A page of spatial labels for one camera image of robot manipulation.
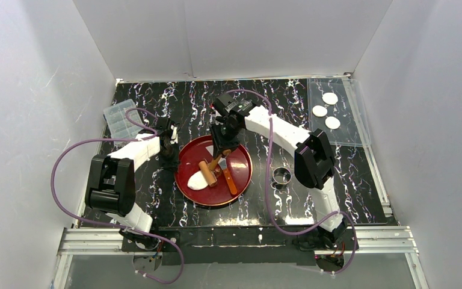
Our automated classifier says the aluminium frame rail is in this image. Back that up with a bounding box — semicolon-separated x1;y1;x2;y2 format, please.
51;225;428;288

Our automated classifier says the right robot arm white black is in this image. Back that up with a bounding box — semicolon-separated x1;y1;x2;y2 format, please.
209;92;346;243

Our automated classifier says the round dumpling wrapper left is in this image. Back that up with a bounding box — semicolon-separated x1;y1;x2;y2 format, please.
312;105;328;117

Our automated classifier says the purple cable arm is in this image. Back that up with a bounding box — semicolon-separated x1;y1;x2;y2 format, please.
224;89;360;276
51;107;185;285

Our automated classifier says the metal scraper wooden handle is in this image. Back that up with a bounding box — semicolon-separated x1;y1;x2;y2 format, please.
208;149;238;195

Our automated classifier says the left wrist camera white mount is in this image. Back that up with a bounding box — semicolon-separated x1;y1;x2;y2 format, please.
170;125;178;145

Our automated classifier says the white dough lump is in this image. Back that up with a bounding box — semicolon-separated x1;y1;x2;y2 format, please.
187;170;208;191

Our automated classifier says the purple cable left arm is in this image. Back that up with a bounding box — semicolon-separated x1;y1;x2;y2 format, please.
51;107;185;285

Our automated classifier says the red round lacquer plate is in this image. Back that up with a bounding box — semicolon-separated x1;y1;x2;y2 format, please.
174;135;253;207

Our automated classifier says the round metal cutter ring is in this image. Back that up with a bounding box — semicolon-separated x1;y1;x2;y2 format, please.
272;167;293;190

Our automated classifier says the round dumpling wrapper far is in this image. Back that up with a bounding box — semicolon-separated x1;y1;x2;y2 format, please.
322;92;339;105

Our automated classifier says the wooden double-ended pastry roller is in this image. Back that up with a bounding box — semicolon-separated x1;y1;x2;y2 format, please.
198;149;232;188

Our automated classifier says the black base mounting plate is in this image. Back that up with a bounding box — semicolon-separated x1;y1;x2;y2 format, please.
119;225;359;267

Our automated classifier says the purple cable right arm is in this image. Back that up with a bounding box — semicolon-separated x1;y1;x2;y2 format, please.
224;89;360;276

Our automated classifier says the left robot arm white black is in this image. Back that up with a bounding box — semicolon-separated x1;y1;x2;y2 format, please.
85;117;179;232

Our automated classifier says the round dumpling wrapper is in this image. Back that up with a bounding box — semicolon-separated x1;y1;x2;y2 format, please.
325;116;341;129
322;92;339;105
312;105;328;117

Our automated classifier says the round dumpling wrapper near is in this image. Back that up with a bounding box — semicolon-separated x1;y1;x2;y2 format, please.
325;116;341;129

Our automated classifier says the clear plastic compartment box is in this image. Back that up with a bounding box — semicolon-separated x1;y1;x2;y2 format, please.
103;99;142;139

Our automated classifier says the clear acrylic tray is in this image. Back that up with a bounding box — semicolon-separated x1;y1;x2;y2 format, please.
307;77;371;147

